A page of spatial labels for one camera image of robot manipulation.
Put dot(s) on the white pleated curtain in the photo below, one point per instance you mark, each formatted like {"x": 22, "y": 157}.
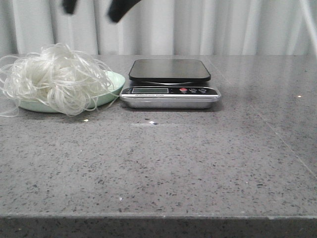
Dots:
{"x": 163, "y": 27}

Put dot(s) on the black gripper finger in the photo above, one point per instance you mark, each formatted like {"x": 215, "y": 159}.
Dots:
{"x": 118, "y": 8}
{"x": 69, "y": 6}

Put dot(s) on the white translucent vermicelli bundle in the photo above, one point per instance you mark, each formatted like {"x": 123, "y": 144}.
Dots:
{"x": 59, "y": 77}

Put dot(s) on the light green round plate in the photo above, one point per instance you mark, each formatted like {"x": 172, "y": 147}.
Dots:
{"x": 105, "y": 97}

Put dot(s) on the black silver kitchen scale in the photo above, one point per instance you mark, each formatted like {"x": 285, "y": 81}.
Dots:
{"x": 169, "y": 84}

